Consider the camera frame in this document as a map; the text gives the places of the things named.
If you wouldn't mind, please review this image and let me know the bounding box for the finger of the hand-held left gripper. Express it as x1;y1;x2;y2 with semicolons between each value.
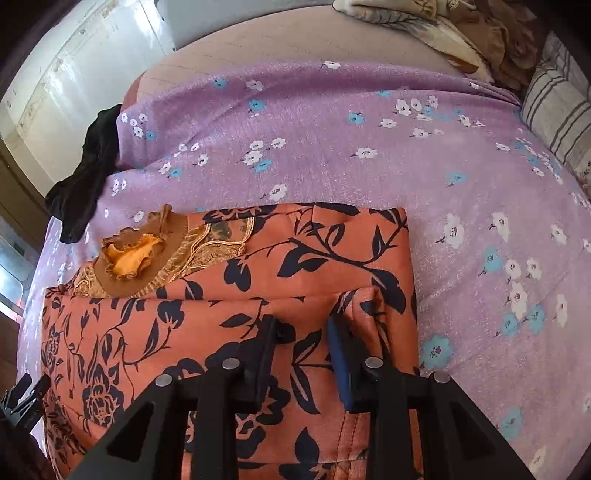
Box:
0;373;52;437

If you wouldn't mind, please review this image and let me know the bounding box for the striped pillow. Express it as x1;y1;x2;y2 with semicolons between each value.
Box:
519;32;591;181

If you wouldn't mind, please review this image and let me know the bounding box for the beige mattress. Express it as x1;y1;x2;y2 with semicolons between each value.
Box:
122;9;522;112

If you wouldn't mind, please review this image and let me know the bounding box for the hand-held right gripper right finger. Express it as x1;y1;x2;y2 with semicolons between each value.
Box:
327;316;539;480

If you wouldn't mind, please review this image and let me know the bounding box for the grey cloth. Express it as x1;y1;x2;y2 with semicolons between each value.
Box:
154;0;345;52

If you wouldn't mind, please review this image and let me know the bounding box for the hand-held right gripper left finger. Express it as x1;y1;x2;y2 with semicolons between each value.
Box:
69;315;279;480

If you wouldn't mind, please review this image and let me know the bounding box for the black cloth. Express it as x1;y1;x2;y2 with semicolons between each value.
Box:
45;104;123;244

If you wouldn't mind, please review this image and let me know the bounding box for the purple floral bedsheet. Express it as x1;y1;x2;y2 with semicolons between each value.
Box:
23;60;591;480

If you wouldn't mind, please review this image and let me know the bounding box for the brown cloth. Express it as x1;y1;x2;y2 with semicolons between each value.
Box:
452;0;552;90

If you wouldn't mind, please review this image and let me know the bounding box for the brown top with orange ruffle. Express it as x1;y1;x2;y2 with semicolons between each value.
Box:
60;204;256;300

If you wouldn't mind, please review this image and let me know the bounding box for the orange black floral garment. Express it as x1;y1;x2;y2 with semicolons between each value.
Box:
41;203;423;480

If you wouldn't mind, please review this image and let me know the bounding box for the window with patterned glass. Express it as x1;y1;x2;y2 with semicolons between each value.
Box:
0;212;49;319

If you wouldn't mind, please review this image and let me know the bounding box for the cream leaf print blanket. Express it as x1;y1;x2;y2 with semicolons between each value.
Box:
332;0;495;84

